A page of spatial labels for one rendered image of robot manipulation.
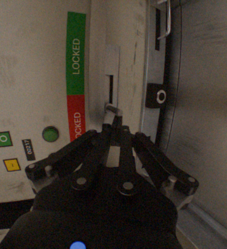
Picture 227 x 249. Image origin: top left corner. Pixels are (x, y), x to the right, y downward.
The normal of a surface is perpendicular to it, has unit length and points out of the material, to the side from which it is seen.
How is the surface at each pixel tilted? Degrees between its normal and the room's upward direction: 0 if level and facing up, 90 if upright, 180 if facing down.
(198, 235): 90
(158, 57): 90
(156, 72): 90
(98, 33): 90
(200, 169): 0
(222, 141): 0
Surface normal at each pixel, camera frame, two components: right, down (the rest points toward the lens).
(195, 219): 0.04, -0.95
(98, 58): 0.43, 0.29
